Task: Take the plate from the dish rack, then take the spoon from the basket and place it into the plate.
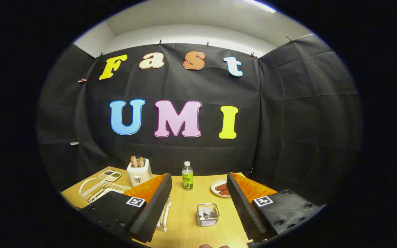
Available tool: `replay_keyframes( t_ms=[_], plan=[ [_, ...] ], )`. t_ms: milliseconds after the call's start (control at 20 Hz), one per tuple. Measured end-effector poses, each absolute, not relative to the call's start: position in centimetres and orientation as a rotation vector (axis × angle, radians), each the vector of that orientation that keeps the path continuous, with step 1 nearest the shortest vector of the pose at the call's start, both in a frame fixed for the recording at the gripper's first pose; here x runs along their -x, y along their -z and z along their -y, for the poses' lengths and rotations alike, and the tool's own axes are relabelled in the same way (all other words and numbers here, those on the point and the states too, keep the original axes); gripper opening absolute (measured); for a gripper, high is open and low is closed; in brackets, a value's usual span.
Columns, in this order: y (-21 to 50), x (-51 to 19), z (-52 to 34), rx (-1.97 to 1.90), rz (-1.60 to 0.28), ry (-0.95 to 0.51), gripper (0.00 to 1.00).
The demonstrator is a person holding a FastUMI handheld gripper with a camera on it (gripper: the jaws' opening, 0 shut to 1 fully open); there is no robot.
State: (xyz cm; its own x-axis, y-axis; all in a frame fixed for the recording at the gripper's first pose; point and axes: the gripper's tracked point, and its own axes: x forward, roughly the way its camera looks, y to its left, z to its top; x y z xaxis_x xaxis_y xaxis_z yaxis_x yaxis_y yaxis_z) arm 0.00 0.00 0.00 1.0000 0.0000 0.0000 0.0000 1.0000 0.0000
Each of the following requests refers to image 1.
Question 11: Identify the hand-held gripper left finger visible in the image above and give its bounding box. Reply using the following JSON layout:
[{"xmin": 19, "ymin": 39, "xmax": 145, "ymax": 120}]
[{"xmin": 78, "ymin": 173, "xmax": 173, "ymax": 244}]

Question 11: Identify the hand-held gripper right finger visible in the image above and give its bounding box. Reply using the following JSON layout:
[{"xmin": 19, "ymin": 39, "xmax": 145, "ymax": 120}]
[{"xmin": 226, "ymin": 172, "xmax": 327, "ymax": 246}]

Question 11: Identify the white wire dish rack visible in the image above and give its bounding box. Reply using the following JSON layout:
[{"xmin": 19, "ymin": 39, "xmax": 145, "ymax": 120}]
[{"xmin": 79, "ymin": 177, "xmax": 171, "ymax": 232}]

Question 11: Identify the metal wire basket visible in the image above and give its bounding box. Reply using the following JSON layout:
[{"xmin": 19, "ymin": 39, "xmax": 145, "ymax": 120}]
[{"xmin": 197, "ymin": 203, "xmax": 220, "ymax": 227}]

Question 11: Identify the small white dish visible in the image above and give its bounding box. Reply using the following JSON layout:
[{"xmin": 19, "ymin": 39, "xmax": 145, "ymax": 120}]
[{"xmin": 211, "ymin": 179, "xmax": 232, "ymax": 198}]

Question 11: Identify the white toaster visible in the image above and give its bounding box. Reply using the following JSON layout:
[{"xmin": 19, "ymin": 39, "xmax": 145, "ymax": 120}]
[{"xmin": 127, "ymin": 158, "xmax": 153, "ymax": 187}]

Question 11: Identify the green label drink bottle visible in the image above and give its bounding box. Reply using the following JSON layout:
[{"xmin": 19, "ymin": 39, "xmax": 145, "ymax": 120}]
[{"xmin": 182, "ymin": 161, "xmax": 194, "ymax": 191}]

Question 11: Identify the white divided tray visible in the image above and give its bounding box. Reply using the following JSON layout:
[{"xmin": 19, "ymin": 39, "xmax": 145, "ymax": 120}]
[{"xmin": 99, "ymin": 170, "xmax": 122, "ymax": 182}]

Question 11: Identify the black backdrop cloth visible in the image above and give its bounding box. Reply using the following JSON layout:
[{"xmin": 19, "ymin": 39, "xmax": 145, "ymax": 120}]
[{"xmin": 37, "ymin": 33, "xmax": 363, "ymax": 207}]

